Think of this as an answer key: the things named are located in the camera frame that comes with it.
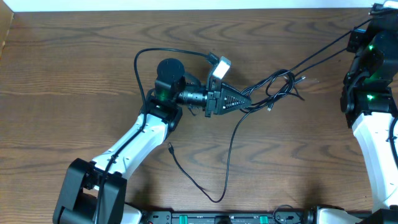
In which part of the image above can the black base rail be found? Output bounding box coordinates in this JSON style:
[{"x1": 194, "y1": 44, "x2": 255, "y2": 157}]
[{"x1": 139, "y1": 208, "x2": 304, "y2": 224}]

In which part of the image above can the black usb cable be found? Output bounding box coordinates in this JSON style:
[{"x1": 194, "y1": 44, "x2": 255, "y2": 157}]
[{"x1": 239, "y1": 18, "x2": 374, "y2": 113}]

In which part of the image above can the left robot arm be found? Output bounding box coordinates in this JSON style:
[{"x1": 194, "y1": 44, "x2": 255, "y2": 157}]
[{"x1": 53, "y1": 57, "x2": 251, "y2": 223}]

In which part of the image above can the left camera cable black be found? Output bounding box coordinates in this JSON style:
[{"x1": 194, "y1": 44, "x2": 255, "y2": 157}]
[{"x1": 93, "y1": 47, "x2": 218, "y2": 224}]

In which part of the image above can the wooden side panel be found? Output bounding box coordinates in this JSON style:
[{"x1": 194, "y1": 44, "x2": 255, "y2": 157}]
[{"x1": 0, "y1": 0, "x2": 14, "y2": 55}]

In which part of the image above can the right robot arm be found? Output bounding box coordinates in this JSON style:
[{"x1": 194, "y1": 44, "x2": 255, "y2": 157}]
[{"x1": 340, "y1": 8, "x2": 397, "y2": 223}]

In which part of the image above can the thin black cable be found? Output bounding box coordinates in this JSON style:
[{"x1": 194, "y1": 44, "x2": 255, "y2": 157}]
[{"x1": 167, "y1": 110, "x2": 252, "y2": 203}]

